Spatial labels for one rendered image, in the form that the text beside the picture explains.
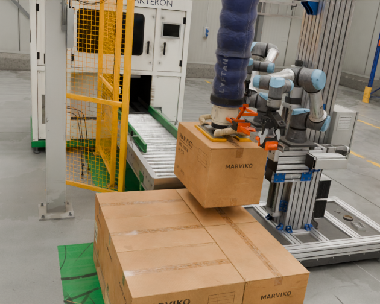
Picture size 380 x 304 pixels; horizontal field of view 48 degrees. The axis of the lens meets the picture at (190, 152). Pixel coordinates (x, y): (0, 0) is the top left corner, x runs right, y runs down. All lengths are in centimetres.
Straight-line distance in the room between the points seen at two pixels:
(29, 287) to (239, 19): 219
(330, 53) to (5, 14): 953
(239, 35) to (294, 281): 146
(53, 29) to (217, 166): 176
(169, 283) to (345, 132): 192
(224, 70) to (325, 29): 87
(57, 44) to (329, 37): 206
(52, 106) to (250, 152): 177
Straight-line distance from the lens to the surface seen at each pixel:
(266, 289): 244
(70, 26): 359
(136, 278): 226
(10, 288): 319
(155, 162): 379
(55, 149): 383
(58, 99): 371
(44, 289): 314
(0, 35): 1187
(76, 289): 312
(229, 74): 273
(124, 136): 392
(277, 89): 229
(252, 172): 277
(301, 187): 352
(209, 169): 262
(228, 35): 270
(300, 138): 310
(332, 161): 317
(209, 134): 279
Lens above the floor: 184
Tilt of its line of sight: 18 degrees down
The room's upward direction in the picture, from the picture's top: 6 degrees clockwise
